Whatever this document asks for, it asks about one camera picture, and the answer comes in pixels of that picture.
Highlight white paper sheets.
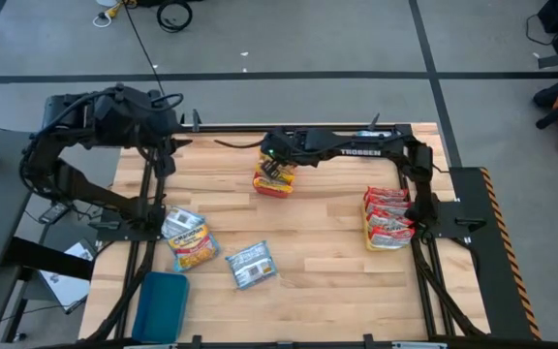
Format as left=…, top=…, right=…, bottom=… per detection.
left=39, top=239, right=92, bottom=311

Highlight black aluminium rig frame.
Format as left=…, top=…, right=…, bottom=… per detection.
left=84, top=110, right=542, bottom=349

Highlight black power adapter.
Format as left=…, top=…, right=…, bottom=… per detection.
left=39, top=201, right=72, bottom=225

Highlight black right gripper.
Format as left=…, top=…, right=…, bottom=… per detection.
left=259, top=129, right=312, bottom=181

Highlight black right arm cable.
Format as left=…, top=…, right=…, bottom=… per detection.
left=213, top=138, right=266, bottom=150

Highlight black floor cable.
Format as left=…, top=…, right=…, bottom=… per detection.
left=121, top=0, right=167, bottom=96

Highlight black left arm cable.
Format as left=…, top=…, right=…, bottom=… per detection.
left=19, top=89, right=186, bottom=195

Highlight teal plastic bin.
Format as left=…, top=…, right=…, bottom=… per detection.
left=131, top=270, right=191, bottom=344

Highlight white yellow extension cord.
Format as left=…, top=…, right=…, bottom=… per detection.
left=91, top=2, right=126, bottom=29

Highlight coiled black cable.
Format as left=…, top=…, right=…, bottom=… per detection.
left=155, top=0, right=195, bottom=34

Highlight black plate with hazard tape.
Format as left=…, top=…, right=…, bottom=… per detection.
left=448, top=167, right=542, bottom=340

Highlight red plastic bin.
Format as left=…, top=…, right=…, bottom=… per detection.
left=252, top=167, right=295, bottom=200

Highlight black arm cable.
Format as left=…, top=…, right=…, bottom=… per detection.
left=19, top=89, right=186, bottom=195
left=213, top=138, right=266, bottom=150

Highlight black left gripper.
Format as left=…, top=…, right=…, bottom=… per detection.
left=128, top=89, right=194, bottom=178

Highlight black desk beam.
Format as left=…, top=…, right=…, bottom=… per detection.
left=5, top=236, right=95, bottom=282

